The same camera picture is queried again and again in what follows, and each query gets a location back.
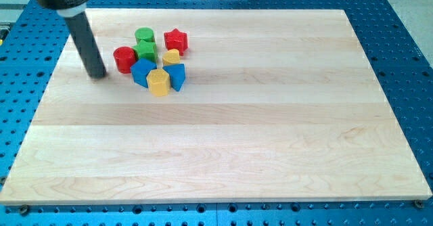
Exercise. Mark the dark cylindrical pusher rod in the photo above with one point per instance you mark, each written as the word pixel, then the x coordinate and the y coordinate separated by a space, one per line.
pixel 82 35

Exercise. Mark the green star block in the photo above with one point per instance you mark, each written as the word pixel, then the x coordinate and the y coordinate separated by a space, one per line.
pixel 146 50

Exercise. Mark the red star block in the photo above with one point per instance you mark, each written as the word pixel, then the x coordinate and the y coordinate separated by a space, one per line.
pixel 176 39

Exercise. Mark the blue perforated metal table plate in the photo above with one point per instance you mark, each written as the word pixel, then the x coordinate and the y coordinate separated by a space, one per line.
pixel 37 39

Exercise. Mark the red cylinder block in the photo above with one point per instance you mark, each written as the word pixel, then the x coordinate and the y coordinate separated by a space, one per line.
pixel 124 57

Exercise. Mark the green cylinder block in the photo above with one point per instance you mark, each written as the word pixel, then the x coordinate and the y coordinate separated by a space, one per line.
pixel 144 34

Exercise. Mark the blue cube block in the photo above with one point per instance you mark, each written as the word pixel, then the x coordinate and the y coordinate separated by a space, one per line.
pixel 140 71

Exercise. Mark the yellow hexagon block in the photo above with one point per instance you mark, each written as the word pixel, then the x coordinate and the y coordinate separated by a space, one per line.
pixel 158 81

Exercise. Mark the yellow heart block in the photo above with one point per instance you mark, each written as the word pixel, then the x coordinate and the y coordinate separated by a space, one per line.
pixel 171 57

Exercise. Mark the blue triangle block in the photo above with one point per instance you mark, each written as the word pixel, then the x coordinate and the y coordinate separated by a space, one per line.
pixel 177 75

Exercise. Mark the light wooden board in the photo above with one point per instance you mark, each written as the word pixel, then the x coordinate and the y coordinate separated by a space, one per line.
pixel 277 106

